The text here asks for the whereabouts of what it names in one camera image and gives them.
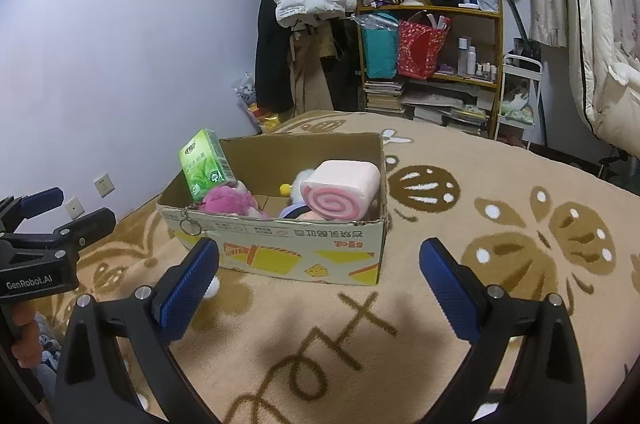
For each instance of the red patterned bag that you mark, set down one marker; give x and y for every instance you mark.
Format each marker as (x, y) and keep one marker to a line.
(420, 49)

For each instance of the beige hanging garment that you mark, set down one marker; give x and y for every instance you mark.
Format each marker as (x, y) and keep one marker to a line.
(310, 69)

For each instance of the green soft item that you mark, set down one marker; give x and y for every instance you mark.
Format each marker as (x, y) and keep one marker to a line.
(515, 110)

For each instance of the wooden shelf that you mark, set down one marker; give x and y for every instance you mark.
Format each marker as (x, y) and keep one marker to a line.
(430, 9)

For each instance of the stack of books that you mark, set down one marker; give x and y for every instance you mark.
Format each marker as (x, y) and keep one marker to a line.
(382, 97)

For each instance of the white wall socket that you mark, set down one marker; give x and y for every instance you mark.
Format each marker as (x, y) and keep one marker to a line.
(104, 184)
(75, 206)

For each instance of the pink bear plush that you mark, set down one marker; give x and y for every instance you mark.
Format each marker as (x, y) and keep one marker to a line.
(225, 201)

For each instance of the pink swirl roll plush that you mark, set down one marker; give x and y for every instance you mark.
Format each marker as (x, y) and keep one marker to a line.
(340, 184)

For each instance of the patterned blue clothing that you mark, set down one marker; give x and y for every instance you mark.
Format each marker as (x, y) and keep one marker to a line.
(49, 349)

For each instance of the beige printed blanket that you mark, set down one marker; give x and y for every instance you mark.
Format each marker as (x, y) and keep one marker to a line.
(350, 344)

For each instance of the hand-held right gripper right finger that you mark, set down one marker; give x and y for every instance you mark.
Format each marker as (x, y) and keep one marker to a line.
(450, 289)

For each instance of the printed cardboard box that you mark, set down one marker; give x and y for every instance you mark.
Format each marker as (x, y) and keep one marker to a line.
(280, 249)

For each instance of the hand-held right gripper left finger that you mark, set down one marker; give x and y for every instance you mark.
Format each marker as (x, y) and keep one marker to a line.
(182, 294)

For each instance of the person's left hand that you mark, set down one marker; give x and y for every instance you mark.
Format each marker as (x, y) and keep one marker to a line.
(26, 334)

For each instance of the white cart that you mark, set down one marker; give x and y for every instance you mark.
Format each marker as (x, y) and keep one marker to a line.
(522, 65)

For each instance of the white cosmetic bottle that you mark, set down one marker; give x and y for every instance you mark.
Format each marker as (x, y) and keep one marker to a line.
(473, 60)

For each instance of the row of small cosmetic bottles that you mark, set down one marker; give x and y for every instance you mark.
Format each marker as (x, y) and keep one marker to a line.
(487, 72)

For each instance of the white doll plush purple dress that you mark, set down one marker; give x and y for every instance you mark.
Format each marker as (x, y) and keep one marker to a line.
(300, 189)

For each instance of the grey cosmetic bottle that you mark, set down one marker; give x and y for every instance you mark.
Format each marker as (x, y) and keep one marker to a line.
(464, 54)

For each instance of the pile of colourful snack bags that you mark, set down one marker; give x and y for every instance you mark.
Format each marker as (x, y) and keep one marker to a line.
(252, 104)

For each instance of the white padded cushion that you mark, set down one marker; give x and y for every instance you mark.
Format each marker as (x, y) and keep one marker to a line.
(600, 54)

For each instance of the black chair base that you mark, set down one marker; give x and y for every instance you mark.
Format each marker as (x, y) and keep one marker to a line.
(614, 162)

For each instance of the teal bag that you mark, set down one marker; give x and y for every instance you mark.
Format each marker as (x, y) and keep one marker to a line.
(380, 49)

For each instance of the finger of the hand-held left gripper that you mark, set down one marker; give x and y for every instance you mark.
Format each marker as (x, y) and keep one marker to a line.
(92, 224)
(40, 201)

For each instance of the green tissue pack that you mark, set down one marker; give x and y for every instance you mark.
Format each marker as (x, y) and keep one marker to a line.
(205, 164)

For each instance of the pile of papers and books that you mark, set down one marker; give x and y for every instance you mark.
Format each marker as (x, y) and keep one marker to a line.
(445, 104)

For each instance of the black coat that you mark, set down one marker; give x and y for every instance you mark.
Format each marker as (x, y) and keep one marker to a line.
(270, 54)

